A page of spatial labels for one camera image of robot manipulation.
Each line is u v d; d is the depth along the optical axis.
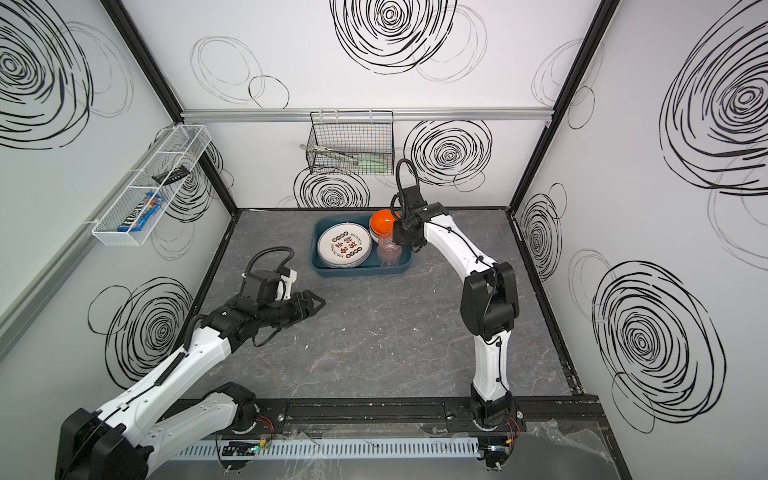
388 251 0.96
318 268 0.99
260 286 0.60
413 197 0.73
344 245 1.05
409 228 0.67
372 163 0.87
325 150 0.85
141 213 0.72
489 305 0.53
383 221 1.05
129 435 0.40
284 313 0.68
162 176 0.79
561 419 0.75
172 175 0.77
